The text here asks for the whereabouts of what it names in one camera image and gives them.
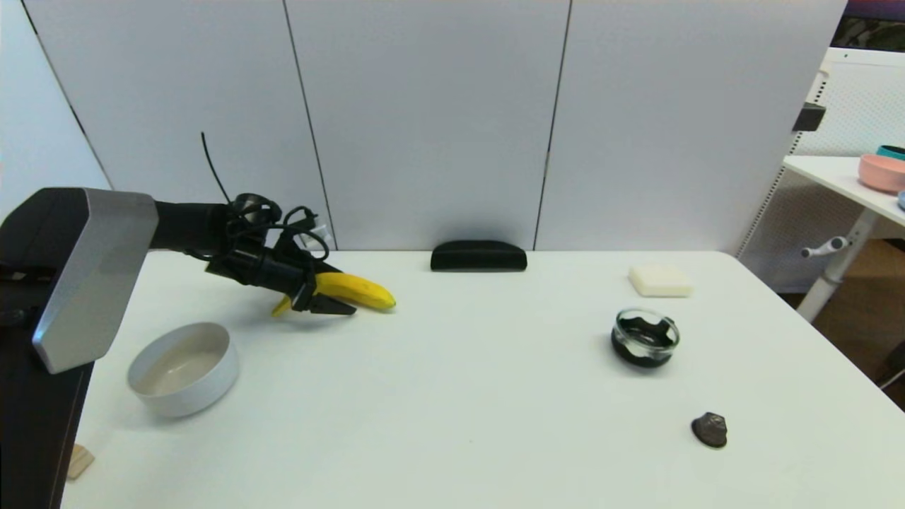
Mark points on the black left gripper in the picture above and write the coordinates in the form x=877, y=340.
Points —
x=306, y=290

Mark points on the yellow banana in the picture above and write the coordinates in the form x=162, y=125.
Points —
x=357, y=288

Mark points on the beige round bowl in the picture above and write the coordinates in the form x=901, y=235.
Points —
x=185, y=385

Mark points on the pink bowl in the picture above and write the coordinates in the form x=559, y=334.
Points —
x=882, y=174

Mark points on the teal bowl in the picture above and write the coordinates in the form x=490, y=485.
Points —
x=892, y=152

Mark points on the black oblong case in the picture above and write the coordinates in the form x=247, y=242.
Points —
x=479, y=256

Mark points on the small wooden block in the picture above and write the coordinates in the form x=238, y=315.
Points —
x=80, y=461

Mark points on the glass cup with black liquid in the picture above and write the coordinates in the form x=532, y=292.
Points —
x=645, y=350

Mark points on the white soap bar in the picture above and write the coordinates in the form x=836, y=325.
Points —
x=660, y=281

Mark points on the small dark brown shell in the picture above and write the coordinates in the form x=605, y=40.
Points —
x=710, y=430

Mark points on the black partition clamp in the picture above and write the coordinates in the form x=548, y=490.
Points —
x=808, y=117

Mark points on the white side table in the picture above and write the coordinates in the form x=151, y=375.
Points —
x=841, y=180

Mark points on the white pegboard panel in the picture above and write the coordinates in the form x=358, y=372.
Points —
x=862, y=99

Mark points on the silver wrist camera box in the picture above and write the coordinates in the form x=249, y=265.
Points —
x=319, y=235

